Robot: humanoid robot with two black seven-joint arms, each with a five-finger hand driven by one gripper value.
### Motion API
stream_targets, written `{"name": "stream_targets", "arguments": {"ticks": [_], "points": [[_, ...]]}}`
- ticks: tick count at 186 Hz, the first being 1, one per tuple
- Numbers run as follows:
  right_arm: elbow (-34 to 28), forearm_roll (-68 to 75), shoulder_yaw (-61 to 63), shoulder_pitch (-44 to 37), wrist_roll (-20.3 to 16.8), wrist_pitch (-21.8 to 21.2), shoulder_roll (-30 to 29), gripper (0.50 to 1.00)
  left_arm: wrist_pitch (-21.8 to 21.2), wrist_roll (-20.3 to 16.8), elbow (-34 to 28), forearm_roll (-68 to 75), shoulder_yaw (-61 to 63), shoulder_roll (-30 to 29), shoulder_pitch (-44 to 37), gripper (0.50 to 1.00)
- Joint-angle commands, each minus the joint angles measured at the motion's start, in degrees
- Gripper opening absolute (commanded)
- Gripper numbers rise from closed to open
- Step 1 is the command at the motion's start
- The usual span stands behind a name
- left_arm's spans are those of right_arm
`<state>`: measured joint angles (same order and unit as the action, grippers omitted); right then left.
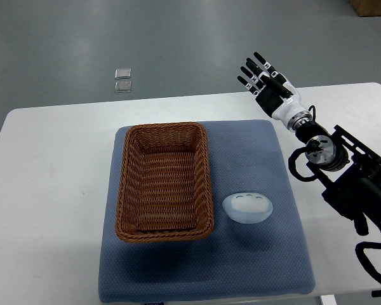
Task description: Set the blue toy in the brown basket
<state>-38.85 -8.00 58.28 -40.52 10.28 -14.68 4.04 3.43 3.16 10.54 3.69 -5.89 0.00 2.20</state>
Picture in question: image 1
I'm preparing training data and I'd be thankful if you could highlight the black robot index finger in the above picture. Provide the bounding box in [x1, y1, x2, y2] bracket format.
[253, 51, 279, 76]

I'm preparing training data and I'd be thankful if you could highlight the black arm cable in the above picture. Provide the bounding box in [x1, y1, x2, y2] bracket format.
[354, 241, 381, 298]

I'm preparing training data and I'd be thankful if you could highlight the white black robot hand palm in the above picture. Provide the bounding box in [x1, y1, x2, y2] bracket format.
[255, 73, 309, 128]

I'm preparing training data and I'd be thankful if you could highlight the blue padded mat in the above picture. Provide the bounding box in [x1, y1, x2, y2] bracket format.
[98, 120, 315, 303]

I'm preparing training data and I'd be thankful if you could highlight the brown wicker basket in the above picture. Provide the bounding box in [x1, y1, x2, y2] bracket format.
[115, 122, 215, 243]

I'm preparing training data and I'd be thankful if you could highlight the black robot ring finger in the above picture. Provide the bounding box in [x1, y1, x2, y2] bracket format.
[240, 66, 265, 90]

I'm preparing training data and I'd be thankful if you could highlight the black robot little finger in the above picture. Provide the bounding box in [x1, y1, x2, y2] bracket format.
[237, 76, 260, 97]

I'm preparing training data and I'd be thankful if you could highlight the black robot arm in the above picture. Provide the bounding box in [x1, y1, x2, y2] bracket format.
[237, 53, 381, 236]

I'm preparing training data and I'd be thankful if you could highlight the light blue plush toy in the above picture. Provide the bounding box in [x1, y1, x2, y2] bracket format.
[222, 192, 273, 224]

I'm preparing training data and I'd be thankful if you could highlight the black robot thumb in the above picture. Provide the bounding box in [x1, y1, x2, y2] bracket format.
[260, 74, 291, 97]

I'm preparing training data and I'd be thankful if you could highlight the upper silver floor plate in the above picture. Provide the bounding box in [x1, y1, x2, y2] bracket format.
[114, 67, 131, 79]

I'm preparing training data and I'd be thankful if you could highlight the brown cardboard box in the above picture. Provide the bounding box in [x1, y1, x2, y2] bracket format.
[349, 0, 381, 17]

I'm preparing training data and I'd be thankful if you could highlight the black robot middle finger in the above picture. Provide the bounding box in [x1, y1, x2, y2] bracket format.
[246, 58, 269, 83]

